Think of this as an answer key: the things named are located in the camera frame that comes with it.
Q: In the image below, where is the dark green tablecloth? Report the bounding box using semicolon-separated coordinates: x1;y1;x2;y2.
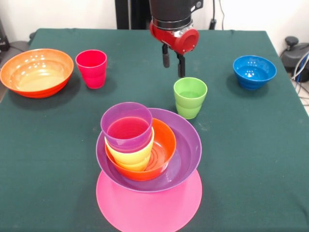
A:
0;28;309;232

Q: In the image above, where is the red cup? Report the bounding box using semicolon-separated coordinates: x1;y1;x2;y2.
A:
75;49;108;89

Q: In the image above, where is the black wall plug cable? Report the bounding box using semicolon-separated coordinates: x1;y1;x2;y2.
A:
209;0;225;30

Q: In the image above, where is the green cup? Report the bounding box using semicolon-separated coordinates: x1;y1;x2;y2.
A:
173;77;208;120

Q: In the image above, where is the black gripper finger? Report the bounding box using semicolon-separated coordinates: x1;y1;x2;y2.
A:
161;43;170;69
176;52;186;78

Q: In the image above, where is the small orange bowl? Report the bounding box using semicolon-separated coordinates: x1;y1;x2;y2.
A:
104;117;177;182

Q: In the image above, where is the large orange bowl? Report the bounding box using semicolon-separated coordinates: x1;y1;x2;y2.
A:
0;48;74;99

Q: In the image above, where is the yellow cup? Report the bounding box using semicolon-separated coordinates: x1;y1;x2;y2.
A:
104;127;155;172

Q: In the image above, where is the cable bundle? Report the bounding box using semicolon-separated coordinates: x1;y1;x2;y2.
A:
291;52;309;106

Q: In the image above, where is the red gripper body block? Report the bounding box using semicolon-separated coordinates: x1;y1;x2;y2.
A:
149;20;200;55

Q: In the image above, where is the blue bowl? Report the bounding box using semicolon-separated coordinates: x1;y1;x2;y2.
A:
233;55;277;91

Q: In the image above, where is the purple bowl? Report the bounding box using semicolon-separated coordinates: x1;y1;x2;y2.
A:
96;107;203;193

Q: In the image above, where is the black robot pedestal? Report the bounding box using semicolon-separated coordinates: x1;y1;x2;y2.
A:
115;0;153;30

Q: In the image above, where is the black pedestal foot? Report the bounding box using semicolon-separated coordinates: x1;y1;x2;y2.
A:
9;32;37;51
280;36;309;71

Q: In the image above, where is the purple cup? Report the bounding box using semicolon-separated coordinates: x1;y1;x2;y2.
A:
100;101;154;153

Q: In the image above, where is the pink bowl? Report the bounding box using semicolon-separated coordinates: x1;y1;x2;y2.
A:
96;168;203;232

